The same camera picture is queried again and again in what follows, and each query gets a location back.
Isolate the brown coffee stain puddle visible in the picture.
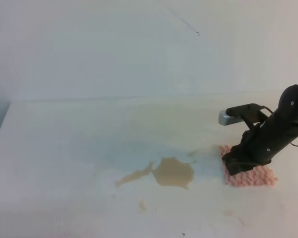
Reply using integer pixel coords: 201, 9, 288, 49
116, 157, 194, 190

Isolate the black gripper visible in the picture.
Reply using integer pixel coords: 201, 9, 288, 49
222, 113, 298, 175

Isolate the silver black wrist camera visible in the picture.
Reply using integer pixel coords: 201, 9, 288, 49
218, 103, 273, 128

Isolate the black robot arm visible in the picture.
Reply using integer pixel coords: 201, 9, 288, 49
219, 84, 298, 176

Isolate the pink white striped rag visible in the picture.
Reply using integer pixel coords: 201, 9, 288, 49
221, 159, 278, 187

